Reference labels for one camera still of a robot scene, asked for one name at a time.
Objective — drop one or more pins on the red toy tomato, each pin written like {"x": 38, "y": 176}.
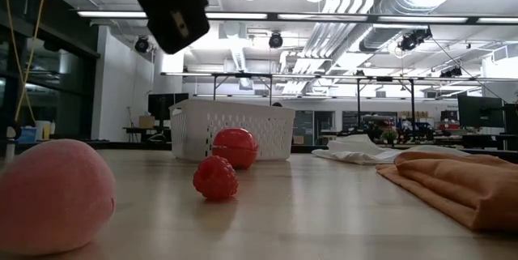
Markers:
{"x": 236, "y": 146}

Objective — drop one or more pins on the red toy raspberry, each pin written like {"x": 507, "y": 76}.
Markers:
{"x": 215, "y": 179}

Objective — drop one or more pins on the pink toy peach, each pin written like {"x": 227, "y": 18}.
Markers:
{"x": 52, "y": 199}

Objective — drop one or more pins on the black monitor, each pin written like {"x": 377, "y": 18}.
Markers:
{"x": 162, "y": 106}
{"x": 479, "y": 110}

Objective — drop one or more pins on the white perforated plastic basket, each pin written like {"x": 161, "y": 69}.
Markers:
{"x": 230, "y": 108}

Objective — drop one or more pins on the brown cardboard box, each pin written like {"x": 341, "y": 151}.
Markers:
{"x": 146, "y": 122}

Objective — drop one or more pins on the ceiling light strip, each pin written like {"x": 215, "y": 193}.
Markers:
{"x": 323, "y": 18}

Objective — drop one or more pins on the blue box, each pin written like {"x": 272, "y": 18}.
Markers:
{"x": 27, "y": 134}

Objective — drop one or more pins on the white folded cloth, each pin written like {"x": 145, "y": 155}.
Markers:
{"x": 356, "y": 151}

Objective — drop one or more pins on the small background plant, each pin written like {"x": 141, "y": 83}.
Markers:
{"x": 389, "y": 134}

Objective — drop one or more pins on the orange folded cloth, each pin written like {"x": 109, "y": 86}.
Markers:
{"x": 453, "y": 187}

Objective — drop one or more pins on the hanging black camera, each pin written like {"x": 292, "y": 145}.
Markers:
{"x": 141, "y": 44}
{"x": 413, "y": 39}
{"x": 275, "y": 40}

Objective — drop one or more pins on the black background rig frame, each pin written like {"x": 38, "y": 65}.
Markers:
{"x": 243, "y": 75}

